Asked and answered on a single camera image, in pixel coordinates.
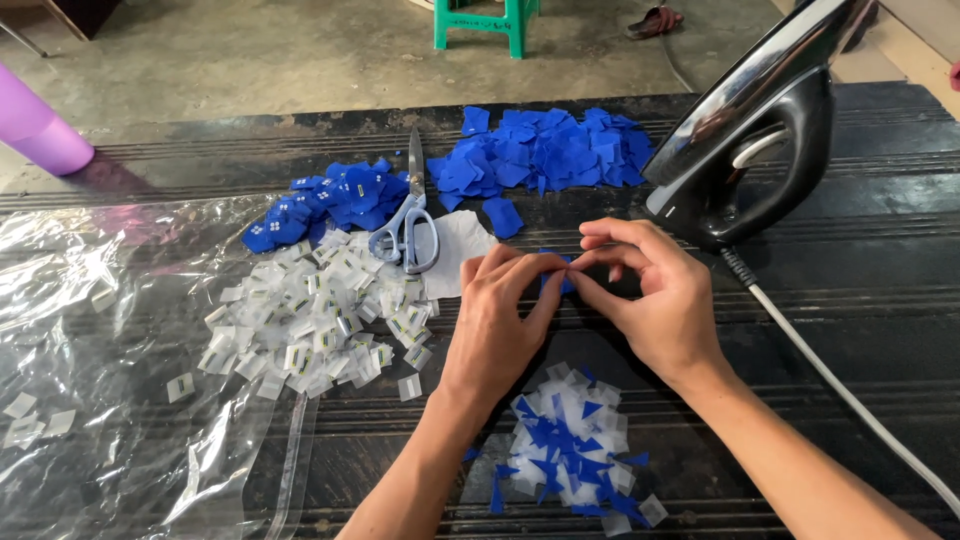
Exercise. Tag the small blue fabric piece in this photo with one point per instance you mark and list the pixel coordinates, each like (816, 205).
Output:
(549, 283)

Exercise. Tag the clear plastic bag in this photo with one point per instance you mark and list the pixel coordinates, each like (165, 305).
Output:
(97, 345)

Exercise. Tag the green plastic stool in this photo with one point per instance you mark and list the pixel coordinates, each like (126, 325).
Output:
(517, 19)

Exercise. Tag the pile of blue labelled squares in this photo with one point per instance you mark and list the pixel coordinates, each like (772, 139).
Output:
(345, 196)

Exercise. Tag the black clothes iron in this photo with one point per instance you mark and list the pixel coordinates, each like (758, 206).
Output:
(757, 112)

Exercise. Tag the purple plastic cup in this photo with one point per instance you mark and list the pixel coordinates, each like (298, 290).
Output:
(41, 135)

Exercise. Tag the heap of blue white scraps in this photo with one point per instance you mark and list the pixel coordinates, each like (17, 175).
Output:
(570, 442)

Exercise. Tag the single white label packet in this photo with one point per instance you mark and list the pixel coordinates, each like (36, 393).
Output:
(103, 298)
(181, 387)
(20, 405)
(60, 422)
(21, 435)

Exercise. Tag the dark wooden furniture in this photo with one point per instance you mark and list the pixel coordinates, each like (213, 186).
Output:
(82, 15)

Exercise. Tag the single blue fabric square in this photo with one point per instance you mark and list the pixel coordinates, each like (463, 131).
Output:
(502, 217)

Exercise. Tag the person's left hand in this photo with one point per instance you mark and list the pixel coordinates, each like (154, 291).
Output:
(491, 337)

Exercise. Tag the thin metal rod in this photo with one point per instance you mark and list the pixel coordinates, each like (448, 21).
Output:
(22, 39)

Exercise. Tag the pile of white label packets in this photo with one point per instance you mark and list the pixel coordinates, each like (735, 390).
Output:
(315, 322)

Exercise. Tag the brown sandal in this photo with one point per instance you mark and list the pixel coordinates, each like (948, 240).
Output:
(654, 21)

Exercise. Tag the pile of blue fabric squares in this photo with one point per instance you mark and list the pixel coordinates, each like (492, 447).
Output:
(547, 154)

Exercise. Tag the person's right hand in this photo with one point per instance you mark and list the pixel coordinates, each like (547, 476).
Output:
(667, 315)

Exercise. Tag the white paper sheet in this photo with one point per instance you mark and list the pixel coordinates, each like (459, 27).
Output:
(461, 240)

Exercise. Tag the light wooden plank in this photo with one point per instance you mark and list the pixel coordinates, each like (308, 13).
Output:
(911, 52)

